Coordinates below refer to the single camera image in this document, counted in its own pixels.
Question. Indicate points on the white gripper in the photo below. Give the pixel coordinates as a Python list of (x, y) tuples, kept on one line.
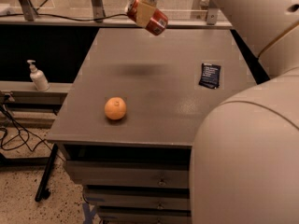
[(144, 12)]

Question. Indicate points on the red coke can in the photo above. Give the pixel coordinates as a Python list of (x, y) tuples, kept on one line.
[(158, 22)]

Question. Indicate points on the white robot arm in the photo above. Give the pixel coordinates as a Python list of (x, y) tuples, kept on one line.
[(245, 158)]

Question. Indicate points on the dark blue snack packet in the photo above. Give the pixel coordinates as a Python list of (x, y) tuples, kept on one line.
[(210, 76)]

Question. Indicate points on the orange fruit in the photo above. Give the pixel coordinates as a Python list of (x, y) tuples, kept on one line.
[(115, 108)]

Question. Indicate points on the grey drawer cabinet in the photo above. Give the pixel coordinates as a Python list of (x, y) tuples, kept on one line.
[(136, 169)]

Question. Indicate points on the white pump soap bottle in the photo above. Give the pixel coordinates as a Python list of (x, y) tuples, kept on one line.
[(38, 77)]

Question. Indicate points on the black floor stand leg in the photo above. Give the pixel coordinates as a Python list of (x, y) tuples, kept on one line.
[(42, 191)]

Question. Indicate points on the grey metal railing frame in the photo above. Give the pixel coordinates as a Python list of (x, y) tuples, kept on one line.
[(190, 13)]

